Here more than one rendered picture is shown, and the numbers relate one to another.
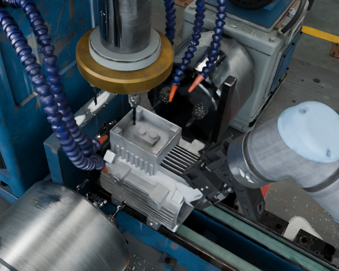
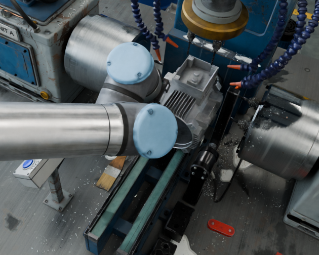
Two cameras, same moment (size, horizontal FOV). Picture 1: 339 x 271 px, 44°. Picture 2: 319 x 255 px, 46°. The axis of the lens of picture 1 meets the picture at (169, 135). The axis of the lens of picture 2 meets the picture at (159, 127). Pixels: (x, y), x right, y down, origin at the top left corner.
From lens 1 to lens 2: 0.87 m
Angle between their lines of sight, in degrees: 50
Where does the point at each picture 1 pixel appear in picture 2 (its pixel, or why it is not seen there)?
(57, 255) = (95, 38)
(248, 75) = (295, 153)
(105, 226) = not seen: hidden behind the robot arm
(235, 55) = (305, 131)
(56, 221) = (114, 33)
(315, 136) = (116, 52)
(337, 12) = not seen: outside the picture
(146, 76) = (190, 17)
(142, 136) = (192, 75)
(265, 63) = not seen: outside the picture
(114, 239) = not seen: hidden behind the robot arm
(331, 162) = (110, 77)
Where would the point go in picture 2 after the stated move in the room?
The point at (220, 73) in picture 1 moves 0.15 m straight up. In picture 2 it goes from (273, 117) to (294, 79)
